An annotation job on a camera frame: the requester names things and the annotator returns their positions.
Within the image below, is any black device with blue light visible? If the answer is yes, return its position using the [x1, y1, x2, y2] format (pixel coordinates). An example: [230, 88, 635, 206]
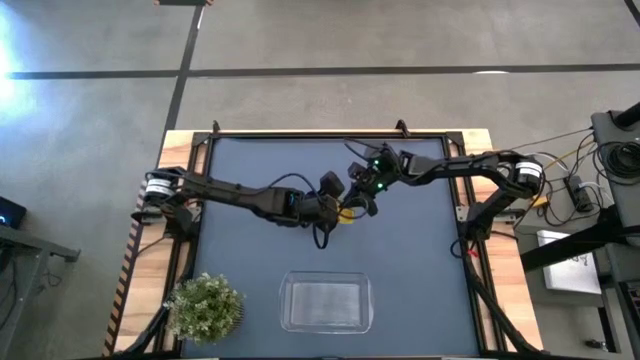
[0, 195, 28, 230]

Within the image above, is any potted plant in striped pot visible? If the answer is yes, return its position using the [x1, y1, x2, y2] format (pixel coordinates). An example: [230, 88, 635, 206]
[163, 271, 247, 347]

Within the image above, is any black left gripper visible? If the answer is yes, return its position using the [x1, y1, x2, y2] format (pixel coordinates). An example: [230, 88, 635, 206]
[294, 170, 351, 232]

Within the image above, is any dark grey equipment stand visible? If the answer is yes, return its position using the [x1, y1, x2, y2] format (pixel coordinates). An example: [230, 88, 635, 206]
[589, 102, 640, 360]

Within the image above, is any white paper sheet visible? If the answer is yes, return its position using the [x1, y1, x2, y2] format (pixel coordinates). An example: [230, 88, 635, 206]
[537, 229, 604, 296]

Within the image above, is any black power strip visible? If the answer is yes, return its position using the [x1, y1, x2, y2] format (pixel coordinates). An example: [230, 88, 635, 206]
[566, 174, 595, 215]

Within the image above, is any dark side desk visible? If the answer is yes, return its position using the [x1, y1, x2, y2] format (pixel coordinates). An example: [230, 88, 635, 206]
[0, 223, 82, 360]

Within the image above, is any clear plastic basket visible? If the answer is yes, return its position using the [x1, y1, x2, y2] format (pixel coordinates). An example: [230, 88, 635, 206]
[279, 270, 375, 335]

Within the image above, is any coil of black cables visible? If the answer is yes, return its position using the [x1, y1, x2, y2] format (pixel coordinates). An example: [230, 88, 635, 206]
[594, 141, 640, 180]

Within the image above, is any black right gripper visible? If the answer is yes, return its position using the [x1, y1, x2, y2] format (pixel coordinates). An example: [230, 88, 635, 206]
[344, 142, 404, 218]

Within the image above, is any black stand crossbar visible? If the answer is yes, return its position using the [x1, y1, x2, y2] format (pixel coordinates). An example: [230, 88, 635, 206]
[519, 209, 640, 274]

